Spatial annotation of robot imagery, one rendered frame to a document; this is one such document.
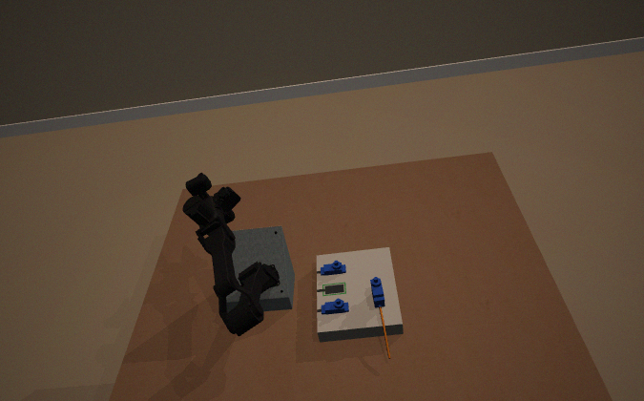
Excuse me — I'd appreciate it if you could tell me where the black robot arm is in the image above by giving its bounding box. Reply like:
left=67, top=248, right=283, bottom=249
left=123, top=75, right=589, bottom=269
left=183, top=187, right=280, bottom=336

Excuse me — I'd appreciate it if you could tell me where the beige flat deck plate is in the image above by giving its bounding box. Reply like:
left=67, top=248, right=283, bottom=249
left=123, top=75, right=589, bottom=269
left=317, top=247, right=404, bottom=342

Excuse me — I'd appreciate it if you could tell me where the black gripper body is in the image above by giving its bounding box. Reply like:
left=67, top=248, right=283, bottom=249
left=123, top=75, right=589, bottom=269
left=186, top=174, right=235, bottom=223

